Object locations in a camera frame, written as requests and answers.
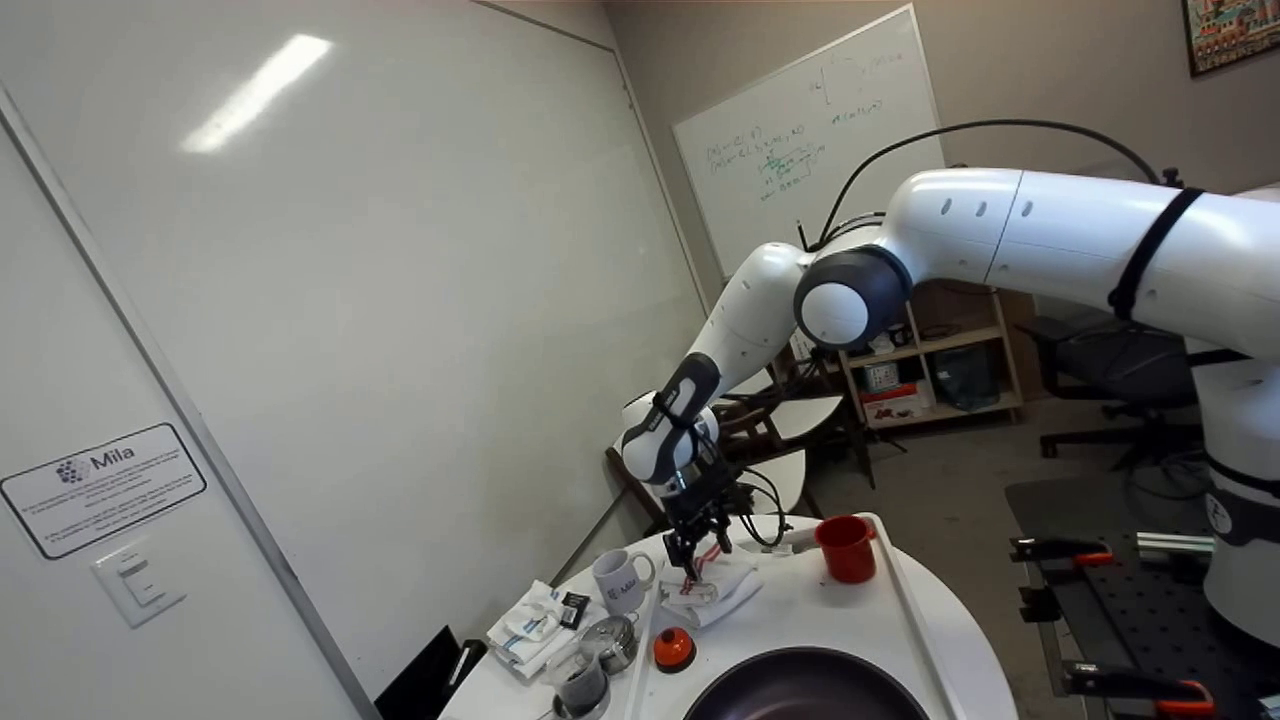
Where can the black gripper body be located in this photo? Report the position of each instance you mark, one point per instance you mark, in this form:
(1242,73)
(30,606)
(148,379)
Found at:
(705,507)

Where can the white red-striped towel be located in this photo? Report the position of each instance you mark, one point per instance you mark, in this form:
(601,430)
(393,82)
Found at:
(708,599)

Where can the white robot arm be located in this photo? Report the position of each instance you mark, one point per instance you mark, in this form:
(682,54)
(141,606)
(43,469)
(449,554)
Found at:
(1185,262)

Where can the black frying pan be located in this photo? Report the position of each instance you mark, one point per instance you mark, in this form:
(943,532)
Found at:
(807,687)

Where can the white mug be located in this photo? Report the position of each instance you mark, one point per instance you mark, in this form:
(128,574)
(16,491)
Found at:
(620,577)

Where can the small orange round object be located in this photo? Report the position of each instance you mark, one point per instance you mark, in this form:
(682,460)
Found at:
(674,650)

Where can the metal round tin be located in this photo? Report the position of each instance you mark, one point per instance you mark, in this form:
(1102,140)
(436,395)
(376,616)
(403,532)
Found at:
(612,643)

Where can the red mug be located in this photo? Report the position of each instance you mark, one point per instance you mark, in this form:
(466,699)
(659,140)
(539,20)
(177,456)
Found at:
(844,546)

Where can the wooden shelf unit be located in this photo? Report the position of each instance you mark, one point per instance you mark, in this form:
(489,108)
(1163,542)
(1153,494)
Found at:
(943,359)

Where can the black office chair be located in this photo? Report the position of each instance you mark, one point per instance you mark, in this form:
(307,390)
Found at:
(1133,368)

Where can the large wall whiteboard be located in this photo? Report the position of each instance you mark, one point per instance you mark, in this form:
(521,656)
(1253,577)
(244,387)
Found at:
(769,160)

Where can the orange-handled clamp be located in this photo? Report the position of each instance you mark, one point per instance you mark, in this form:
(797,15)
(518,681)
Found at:
(1170,699)

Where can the wall light switch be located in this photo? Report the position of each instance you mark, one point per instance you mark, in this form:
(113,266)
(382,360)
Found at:
(138,581)

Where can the wall sign placard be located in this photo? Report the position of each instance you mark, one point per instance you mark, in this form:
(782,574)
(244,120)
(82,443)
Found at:
(103,491)

